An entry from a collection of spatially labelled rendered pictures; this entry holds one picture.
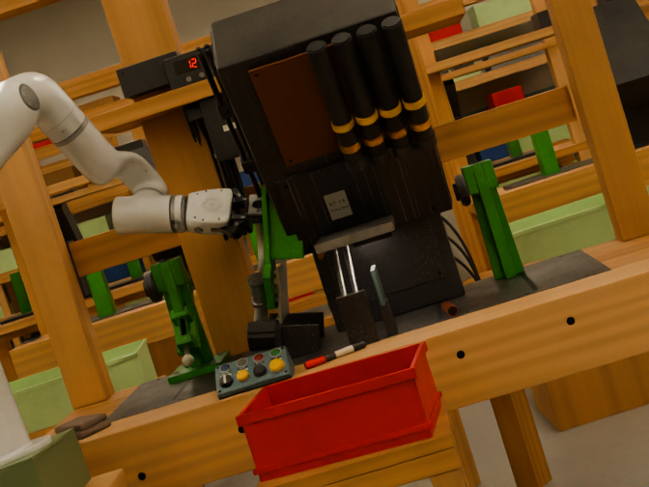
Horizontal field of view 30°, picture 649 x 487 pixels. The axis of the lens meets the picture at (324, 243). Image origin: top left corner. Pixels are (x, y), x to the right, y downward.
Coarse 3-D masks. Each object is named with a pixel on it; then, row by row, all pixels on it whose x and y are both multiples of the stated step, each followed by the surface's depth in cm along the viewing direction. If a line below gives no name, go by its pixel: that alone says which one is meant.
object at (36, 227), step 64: (128, 0) 290; (576, 0) 284; (0, 64) 297; (128, 64) 291; (576, 64) 285; (0, 192) 296; (640, 192) 287; (64, 256) 300; (192, 256) 294; (64, 320) 298
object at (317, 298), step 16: (112, 96) 951; (48, 144) 948; (48, 176) 952; (64, 176) 952; (240, 176) 951; (256, 176) 952; (96, 192) 942; (112, 192) 943; (80, 224) 953; (96, 224) 953; (112, 224) 978; (304, 304) 952; (320, 304) 952
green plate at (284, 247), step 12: (264, 192) 254; (264, 204) 254; (264, 216) 255; (276, 216) 256; (264, 228) 255; (276, 228) 256; (264, 240) 255; (276, 240) 256; (288, 240) 256; (276, 252) 257; (288, 252) 256; (300, 252) 256
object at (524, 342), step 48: (576, 288) 234; (624, 288) 229; (432, 336) 232; (480, 336) 231; (528, 336) 231; (576, 336) 230; (624, 336) 230; (480, 384) 232; (528, 384) 232; (144, 432) 237; (192, 432) 236; (240, 432) 236; (144, 480) 238; (192, 480) 237
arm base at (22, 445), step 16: (0, 368) 211; (0, 384) 209; (0, 400) 208; (0, 416) 207; (16, 416) 210; (0, 432) 206; (16, 432) 209; (0, 448) 206; (16, 448) 208; (32, 448) 206; (0, 464) 202
